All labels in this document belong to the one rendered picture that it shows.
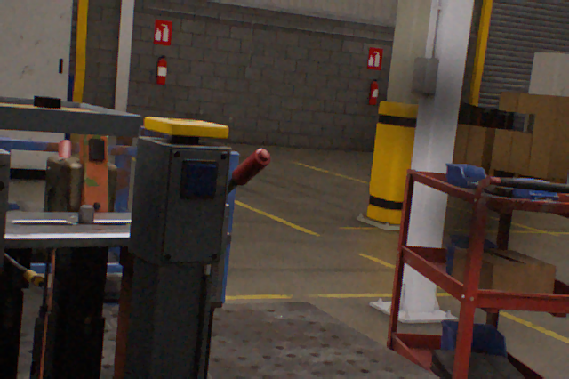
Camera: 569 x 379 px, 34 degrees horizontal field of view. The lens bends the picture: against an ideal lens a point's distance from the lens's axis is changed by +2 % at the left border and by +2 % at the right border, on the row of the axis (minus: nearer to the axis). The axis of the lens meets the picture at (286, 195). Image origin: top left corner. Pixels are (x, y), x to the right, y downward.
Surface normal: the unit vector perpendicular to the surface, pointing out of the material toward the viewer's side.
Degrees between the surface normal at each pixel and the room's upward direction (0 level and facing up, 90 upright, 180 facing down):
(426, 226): 90
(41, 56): 90
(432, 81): 90
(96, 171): 78
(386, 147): 90
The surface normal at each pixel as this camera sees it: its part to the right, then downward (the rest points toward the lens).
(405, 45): -0.89, -0.04
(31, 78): 0.45, 0.16
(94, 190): 0.55, -0.05
